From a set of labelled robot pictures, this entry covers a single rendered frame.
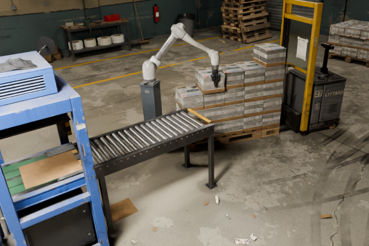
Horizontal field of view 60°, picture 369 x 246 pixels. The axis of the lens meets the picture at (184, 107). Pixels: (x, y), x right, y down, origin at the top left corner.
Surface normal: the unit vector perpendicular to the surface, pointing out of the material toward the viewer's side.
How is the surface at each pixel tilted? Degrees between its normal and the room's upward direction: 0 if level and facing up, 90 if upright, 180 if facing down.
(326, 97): 90
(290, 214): 0
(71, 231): 90
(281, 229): 0
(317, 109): 90
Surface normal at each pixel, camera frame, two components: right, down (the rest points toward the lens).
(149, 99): -0.38, 0.40
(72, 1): 0.55, 0.32
